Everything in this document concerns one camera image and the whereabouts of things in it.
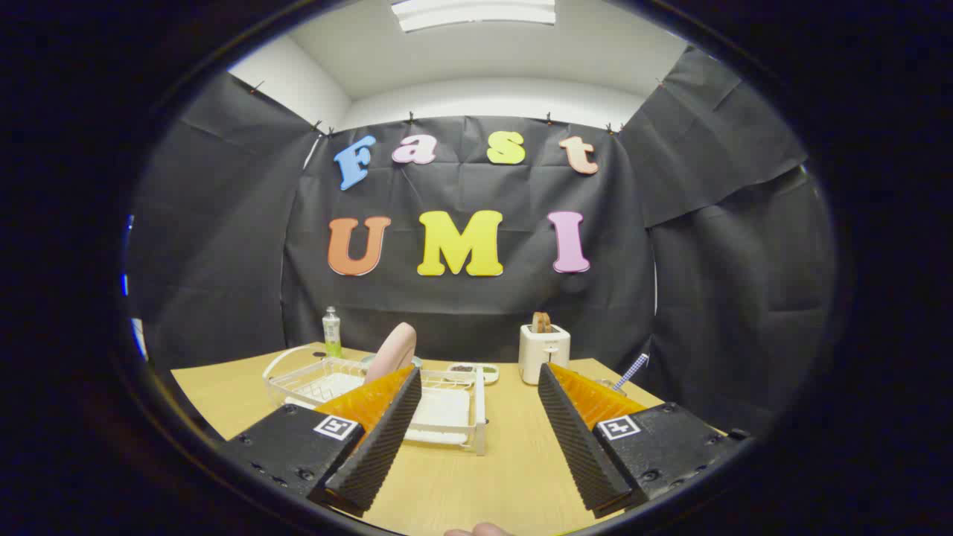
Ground green liquid bottle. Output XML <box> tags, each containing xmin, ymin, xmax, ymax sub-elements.
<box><xmin>322</xmin><ymin>307</ymin><xmax>343</xmax><ymax>358</ymax></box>

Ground white divided dish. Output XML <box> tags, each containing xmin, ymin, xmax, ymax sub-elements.
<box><xmin>445</xmin><ymin>363</ymin><xmax>500</xmax><ymax>386</ymax></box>

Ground pink plate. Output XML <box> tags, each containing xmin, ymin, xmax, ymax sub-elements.
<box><xmin>363</xmin><ymin>322</ymin><xmax>418</xmax><ymax>384</ymax></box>

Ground blue checkered handle spoon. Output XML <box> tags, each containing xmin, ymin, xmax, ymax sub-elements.
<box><xmin>614</xmin><ymin>354</ymin><xmax>650</xmax><ymax>393</ymax></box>

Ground black backdrop cloth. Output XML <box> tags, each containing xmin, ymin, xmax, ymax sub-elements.
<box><xmin>127</xmin><ymin>46</ymin><xmax>838</xmax><ymax>436</ymax></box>

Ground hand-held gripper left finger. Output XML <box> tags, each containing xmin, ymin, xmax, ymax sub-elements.
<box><xmin>220</xmin><ymin>365</ymin><xmax>423</xmax><ymax>518</ymax></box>

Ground white toaster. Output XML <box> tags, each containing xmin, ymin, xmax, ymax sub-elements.
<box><xmin>518</xmin><ymin>324</ymin><xmax>571</xmax><ymax>386</ymax></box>

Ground ceiling light panel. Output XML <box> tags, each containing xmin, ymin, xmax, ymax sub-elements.
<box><xmin>391</xmin><ymin>0</ymin><xmax>557</xmax><ymax>33</ymax></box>

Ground white wire dish rack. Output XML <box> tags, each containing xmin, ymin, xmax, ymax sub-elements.
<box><xmin>262</xmin><ymin>344</ymin><xmax>488</xmax><ymax>456</ymax></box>

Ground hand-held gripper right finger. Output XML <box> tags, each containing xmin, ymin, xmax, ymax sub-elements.
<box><xmin>538</xmin><ymin>363</ymin><xmax>753</xmax><ymax>520</ymax></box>

